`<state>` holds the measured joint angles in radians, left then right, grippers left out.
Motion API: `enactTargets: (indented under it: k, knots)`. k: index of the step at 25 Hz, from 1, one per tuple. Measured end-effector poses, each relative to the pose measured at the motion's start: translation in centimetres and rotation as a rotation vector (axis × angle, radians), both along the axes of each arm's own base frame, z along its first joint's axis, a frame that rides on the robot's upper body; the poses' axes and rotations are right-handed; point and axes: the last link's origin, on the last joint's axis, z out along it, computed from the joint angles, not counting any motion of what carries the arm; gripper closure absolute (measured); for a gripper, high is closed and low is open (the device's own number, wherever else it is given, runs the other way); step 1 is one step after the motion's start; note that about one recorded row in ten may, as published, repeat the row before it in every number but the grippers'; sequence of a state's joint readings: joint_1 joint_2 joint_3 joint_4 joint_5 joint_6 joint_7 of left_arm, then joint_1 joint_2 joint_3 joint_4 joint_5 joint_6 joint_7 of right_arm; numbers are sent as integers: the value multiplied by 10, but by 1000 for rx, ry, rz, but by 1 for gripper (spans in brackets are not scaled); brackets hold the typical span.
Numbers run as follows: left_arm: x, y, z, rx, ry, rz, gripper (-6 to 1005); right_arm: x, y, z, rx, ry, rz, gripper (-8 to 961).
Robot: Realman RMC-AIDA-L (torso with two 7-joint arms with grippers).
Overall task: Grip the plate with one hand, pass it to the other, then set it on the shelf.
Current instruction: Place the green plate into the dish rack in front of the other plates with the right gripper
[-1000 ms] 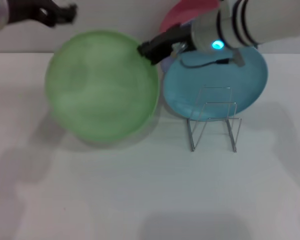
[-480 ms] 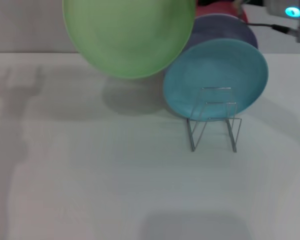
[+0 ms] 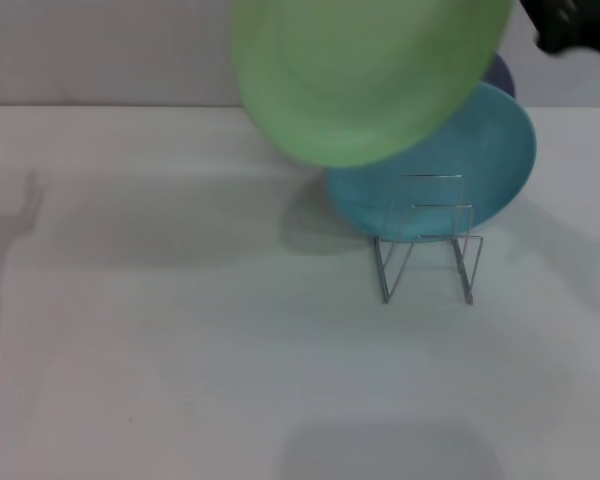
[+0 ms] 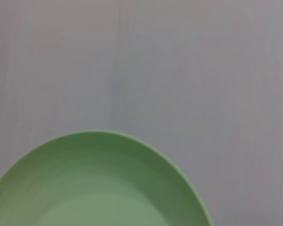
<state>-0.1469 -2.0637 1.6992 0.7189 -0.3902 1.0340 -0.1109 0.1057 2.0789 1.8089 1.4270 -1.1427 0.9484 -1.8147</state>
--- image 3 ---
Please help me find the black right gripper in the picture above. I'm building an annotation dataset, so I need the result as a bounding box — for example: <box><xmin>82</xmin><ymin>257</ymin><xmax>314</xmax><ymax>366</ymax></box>
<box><xmin>522</xmin><ymin>0</ymin><xmax>600</xmax><ymax>56</ymax></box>

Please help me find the green round plate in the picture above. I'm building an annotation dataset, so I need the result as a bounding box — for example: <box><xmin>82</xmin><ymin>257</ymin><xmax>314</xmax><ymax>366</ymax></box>
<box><xmin>231</xmin><ymin>0</ymin><xmax>517</xmax><ymax>170</ymax></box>

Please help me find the purple round plate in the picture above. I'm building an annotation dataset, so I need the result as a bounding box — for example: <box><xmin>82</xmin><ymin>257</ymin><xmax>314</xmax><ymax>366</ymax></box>
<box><xmin>482</xmin><ymin>52</ymin><xmax>517</xmax><ymax>100</ymax></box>

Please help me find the teal round plate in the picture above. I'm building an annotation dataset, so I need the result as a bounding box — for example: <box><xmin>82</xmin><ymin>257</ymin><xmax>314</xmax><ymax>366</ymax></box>
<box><xmin>327</xmin><ymin>81</ymin><xmax>538</xmax><ymax>245</ymax></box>

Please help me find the silver wire plate rack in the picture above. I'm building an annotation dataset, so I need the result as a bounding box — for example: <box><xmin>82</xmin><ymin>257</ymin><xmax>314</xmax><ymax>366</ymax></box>
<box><xmin>372</xmin><ymin>173</ymin><xmax>485</xmax><ymax>305</ymax></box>

